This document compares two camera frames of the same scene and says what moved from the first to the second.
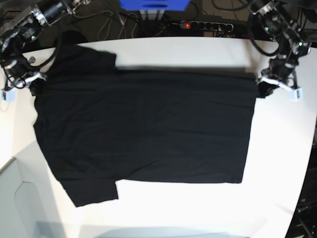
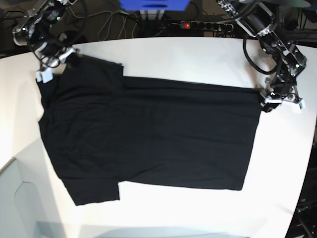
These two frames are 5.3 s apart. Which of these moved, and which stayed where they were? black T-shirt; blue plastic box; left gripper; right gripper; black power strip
Moved: left gripper; right gripper; black T-shirt
Stayed: black power strip; blue plastic box
